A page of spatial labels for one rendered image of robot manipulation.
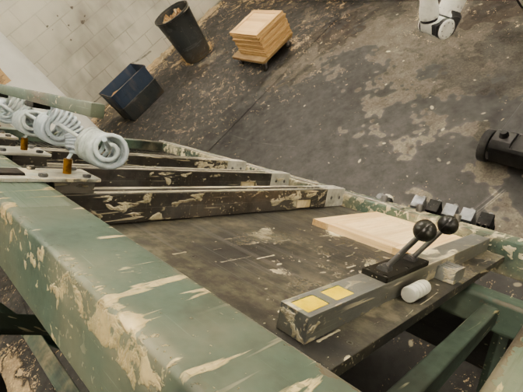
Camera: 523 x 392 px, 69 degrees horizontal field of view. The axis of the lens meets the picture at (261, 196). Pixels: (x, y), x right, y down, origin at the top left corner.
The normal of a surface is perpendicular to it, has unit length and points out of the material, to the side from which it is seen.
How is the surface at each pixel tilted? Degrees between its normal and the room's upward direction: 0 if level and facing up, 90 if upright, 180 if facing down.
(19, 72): 90
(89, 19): 90
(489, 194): 0
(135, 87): 90
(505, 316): 39
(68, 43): 90
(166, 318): 51
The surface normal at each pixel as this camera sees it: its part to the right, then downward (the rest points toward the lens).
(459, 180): -0.43, -0.59
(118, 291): 0.16, -0.97
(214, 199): 0.71, 0.25
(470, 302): -0.68, 0.03
